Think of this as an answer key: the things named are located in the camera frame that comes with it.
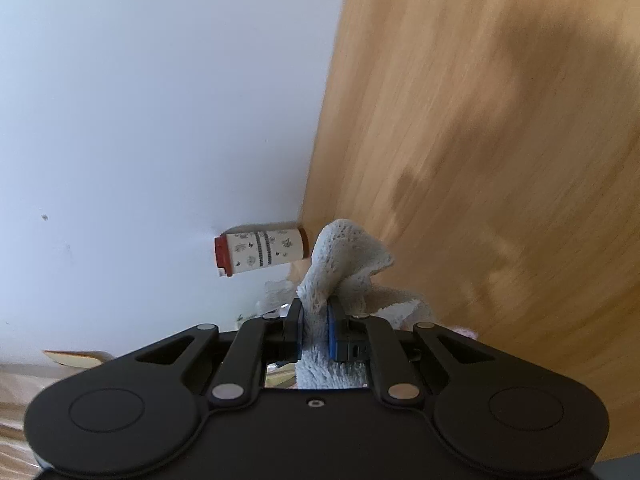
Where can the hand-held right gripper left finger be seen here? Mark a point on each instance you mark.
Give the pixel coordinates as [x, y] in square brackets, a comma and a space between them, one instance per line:
[296, 332]

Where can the white terry cloth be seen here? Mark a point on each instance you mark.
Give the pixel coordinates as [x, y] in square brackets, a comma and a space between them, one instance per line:
[340, 252]

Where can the yellow flat object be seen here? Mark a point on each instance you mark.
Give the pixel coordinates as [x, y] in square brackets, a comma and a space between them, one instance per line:
[75, 357]

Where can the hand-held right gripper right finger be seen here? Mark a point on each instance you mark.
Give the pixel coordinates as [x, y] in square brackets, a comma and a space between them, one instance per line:
[333, 332]

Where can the patterned tumbler with red lid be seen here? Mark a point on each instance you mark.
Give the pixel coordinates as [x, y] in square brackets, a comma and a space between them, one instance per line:
[260, 252]

